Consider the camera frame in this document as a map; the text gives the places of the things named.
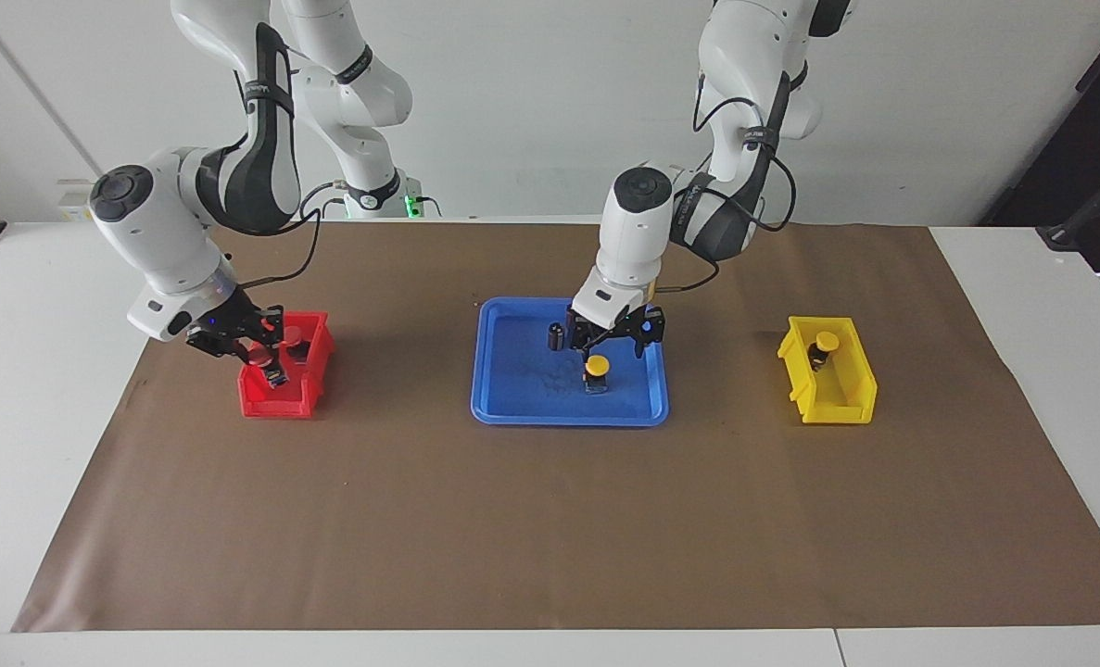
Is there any red plastic bin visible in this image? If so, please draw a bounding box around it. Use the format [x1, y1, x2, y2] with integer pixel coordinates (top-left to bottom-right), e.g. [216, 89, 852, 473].
[237, 310, 335, 420]

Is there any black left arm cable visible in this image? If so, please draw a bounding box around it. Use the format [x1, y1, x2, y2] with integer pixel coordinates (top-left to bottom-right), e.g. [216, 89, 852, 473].
[653, 72, 798, 294]

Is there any brown paper mat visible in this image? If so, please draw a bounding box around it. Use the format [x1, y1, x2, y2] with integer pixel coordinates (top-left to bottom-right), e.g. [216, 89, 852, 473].
[12, 220, 1100, 634]

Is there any black right base cable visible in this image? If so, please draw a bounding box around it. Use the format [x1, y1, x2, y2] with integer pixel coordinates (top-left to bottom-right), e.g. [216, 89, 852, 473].
[298, 181, 348, 220]

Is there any white box with yellow label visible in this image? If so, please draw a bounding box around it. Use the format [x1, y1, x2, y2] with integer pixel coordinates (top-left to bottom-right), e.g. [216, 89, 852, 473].
[58, 181, 97, 224]

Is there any black stand pole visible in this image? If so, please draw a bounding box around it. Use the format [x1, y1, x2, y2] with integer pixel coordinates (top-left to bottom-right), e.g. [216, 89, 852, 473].
[1036, 153, 1100, 251]

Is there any yellow plastic bin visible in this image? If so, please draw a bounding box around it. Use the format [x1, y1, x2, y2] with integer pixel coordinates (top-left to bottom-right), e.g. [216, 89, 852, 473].
[777, 316, 879, 425]

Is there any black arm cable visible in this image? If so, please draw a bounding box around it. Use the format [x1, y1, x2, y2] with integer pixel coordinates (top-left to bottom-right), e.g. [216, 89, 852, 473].
[653, 72, 798, 294]
[233, 183, 325, 290]

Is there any blue plastic tray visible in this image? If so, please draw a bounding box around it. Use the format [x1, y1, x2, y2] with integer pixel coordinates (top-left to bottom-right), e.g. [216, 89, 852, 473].
[471, 296, 671, 427]

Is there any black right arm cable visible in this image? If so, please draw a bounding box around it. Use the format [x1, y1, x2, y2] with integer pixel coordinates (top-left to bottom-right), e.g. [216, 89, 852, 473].
[233, 183, 325, 290]

